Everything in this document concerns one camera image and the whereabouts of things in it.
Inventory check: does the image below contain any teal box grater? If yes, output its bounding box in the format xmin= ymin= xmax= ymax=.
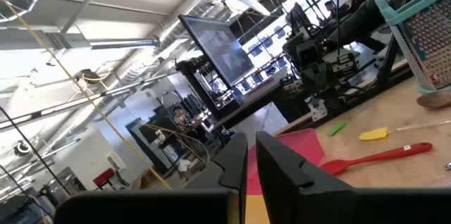
xmin=374 ymin=0 xmax=451 ymax=94

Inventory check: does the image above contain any red silicone spatula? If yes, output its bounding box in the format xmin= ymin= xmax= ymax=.
xmin=319 ymin=142 xmax=433 ymax=177

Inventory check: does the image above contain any pink plastic bin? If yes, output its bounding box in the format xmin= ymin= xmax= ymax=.
xmin=246 ymin=127 xmax=326 ymax=197

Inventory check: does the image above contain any yellow plastic bin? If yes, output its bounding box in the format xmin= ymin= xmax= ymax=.
xmin=245 ymin=194 xmax=271 ymax=224

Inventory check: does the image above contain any wooden spoon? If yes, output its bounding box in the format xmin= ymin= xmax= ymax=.
xmin=416 ymin=89 xmax=451 ymax=109

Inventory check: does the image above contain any green spatula clear handle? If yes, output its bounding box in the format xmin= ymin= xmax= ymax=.
xmin=326 ymin=119 xmax=350 ymax=137

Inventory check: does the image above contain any yellow hanging cable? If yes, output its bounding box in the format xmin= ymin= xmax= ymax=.
xmin=0 ymin=0 xmax=173 ymax=191

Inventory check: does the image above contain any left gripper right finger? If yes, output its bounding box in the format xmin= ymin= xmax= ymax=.
xmin=256 ymin=130 xmax=451 ymax=224

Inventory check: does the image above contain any red chair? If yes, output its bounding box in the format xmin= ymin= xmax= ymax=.
xmin=92 ymin=167 xmax=116 ymax=188

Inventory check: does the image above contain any yellow spatula clear handle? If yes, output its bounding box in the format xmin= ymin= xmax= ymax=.
xmin=358 ymin=119 xmax=451 ymax=142

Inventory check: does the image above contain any black computer monitor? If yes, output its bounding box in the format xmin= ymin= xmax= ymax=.
xmin=178 ymin=14 xmax=256 ymax=88

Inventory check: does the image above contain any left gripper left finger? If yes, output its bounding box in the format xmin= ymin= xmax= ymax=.
xmin=53 ymin=131 xmax=249 ymax=224

